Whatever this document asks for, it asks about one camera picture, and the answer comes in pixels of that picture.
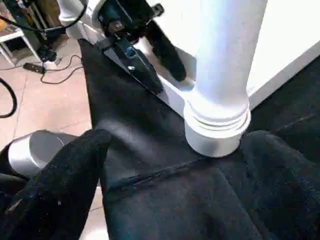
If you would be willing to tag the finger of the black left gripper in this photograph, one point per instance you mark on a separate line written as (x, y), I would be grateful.
(167, 55)
(137, 67)

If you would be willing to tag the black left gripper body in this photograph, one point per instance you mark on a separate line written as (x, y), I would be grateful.
(127, 17)

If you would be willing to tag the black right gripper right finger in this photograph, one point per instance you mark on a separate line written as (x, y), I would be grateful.
(285, 190)

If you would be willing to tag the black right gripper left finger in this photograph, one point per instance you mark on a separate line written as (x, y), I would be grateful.
(55, 195)

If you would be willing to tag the white plastic table leg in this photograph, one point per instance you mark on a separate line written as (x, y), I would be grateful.
(225, 75)

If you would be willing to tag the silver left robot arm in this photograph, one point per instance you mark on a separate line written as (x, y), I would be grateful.
(37, 152)

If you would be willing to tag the black equipment stand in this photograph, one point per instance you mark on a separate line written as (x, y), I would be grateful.
(32, 30)

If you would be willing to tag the black power strip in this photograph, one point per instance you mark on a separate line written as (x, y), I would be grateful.
(33, 67)

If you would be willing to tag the black work mat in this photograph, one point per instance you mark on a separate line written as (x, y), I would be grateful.
(165, 200)

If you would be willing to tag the white frame furniture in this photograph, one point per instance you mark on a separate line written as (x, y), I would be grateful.
(15, 42)

